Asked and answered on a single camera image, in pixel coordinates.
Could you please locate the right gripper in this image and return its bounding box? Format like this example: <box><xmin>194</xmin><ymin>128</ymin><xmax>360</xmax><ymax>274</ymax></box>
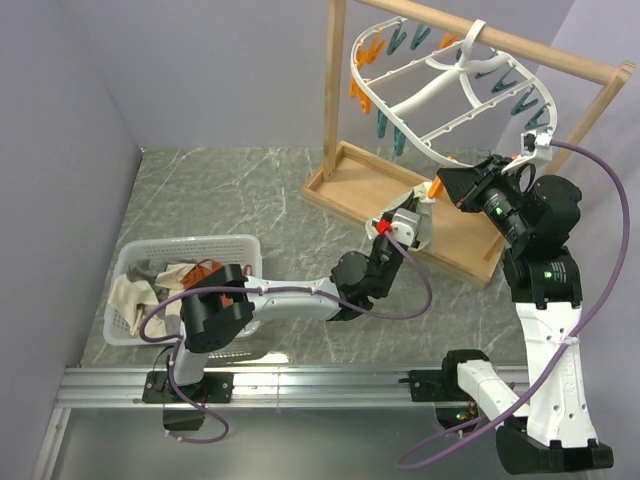
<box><xmin>437</xmin><ymin>154</ymin><xmax>533</xmax><ymax>246</ymax></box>

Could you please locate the white oval clip hanger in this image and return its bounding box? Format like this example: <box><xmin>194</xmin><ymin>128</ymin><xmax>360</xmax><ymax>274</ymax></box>
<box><xmin>349</xmin><ymin>17</ymin><xmax>558</xmax><ymax>167</ymax></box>

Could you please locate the pale green underwear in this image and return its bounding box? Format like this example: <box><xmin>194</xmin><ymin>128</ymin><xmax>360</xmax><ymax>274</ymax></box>
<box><xmin>364</xmin><ymin>180</ymin><xmax>436</xmax><ymax>251</ymax></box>

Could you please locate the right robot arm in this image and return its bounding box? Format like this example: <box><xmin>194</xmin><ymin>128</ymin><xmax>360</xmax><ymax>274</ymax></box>
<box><xmin>428</xmin><ymin>156</ymin><xmax>614</xmax><ymax>475</ymax></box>

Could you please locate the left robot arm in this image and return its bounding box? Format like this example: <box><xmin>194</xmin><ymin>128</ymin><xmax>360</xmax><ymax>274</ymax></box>
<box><xmin>156</xmin><ymin>191</ymin><xmax>433</xmax><ymax>402</ymax></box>

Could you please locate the wooden hanger rack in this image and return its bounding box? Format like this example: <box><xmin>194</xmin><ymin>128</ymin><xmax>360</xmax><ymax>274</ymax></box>
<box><xmin>302</xmin><ymin>1</ymin><xmax>635</xmax><ymax>289</ymax></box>

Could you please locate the teal clothes peg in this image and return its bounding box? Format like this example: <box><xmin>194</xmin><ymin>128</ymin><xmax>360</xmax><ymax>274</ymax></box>
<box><xmin>376</xmin><ymin>110</ymin><xmax>388</xmax><ymax>139</ymax></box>
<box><xmin>524</xmin><ymin>105</ymin><xmax>549</xmax><ymax>131</ymax></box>
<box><xmin>510</xmin><ymin>87</ymin><xmax>539</xmax><ymax>116</ymax></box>
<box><xmin>393</xmin><ymin>127</ymin><xmax>406</xmax><ymax>157</ymax></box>

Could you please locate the orange cloth in basket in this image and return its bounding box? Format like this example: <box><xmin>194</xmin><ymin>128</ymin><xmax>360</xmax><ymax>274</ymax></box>
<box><xmin>181</xmin><ymin>259</ymin><xmax>223</xmax><ymax>290</ymax></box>

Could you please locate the white plastic laundry basket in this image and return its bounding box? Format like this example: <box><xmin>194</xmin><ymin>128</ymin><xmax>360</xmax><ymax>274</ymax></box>
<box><xmin>103</xmin><ymin>234</ymin><xmax>262</xmax><ymax>346</ymax></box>

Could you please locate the grey cloth in basket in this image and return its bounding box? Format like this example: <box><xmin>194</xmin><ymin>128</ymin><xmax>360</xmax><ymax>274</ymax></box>
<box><xmin>126</xmin><ymin>259</ymin><xmax>164</xmax><ymax>285</ymax></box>

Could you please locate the beige cloth in basket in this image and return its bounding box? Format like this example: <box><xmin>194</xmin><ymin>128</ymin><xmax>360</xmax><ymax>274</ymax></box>
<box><xmin>107</xmin><ymin>263</ymin><xmax>191</xmax><ymax>338</ymax></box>

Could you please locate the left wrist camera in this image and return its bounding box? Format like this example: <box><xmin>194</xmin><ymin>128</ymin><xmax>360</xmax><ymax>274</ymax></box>
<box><xmin>374</xmin><ymin>208</ymin><xmax>421</xmax><ymax>247</ymax></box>

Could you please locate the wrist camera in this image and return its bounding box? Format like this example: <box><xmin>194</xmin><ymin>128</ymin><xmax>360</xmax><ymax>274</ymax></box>
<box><xmin>520</xmin><ymin>130</ymin><xmax>552</xmax><ymax>157</ymax></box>
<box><xmin>374</xmin><ymin>208</ymin><xmax>421</xmax><ymax>247</ymax></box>

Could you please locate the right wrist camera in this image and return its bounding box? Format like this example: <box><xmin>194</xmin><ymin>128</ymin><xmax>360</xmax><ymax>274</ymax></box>
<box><xmin>520</xmin><ymin>130</ymin><xmax>552</xmax><ymax>157</ymax></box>

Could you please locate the aluminium mounting rail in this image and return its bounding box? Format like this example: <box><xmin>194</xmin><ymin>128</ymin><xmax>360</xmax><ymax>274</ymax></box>
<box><xmin>54</xmin><ymin>363</ymin><xmax>541</xmax><ymax>409</ymax></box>

